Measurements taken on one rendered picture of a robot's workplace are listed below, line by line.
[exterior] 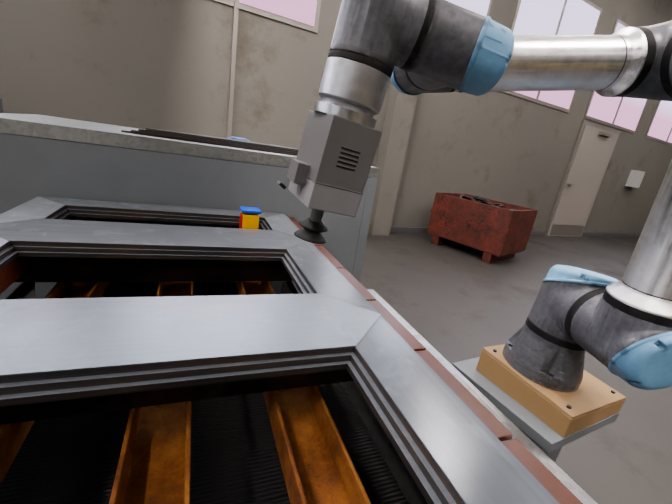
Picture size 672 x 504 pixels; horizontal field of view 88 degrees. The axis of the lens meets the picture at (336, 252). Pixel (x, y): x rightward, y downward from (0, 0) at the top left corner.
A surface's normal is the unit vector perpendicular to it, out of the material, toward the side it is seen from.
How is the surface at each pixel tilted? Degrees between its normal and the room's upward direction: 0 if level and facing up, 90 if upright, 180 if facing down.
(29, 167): 90
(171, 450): 0
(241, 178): 90
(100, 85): 90
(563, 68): 110
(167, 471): 0
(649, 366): 100
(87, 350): 0
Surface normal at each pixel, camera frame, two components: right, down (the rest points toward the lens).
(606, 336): -0.98, -0.07
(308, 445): 0.15, -0.94
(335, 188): 0.38, 0.40
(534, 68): 0.09, 0.66
